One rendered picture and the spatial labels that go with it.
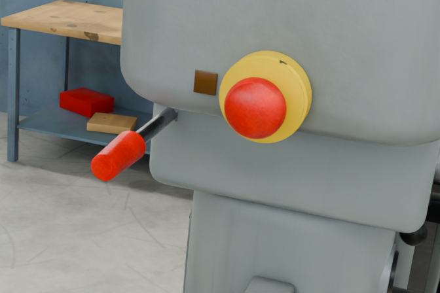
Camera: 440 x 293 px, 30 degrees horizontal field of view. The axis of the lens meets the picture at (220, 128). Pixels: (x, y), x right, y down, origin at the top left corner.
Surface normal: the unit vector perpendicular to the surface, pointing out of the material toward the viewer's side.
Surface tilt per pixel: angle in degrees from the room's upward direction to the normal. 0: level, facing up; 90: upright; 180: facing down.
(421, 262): 90
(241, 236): 90
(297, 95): 90
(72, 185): 0
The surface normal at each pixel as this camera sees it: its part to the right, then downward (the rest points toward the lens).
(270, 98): 0.20, -0.04
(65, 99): -0.59, 0.21
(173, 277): 0.10, -0.94
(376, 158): -0.28, 0.29
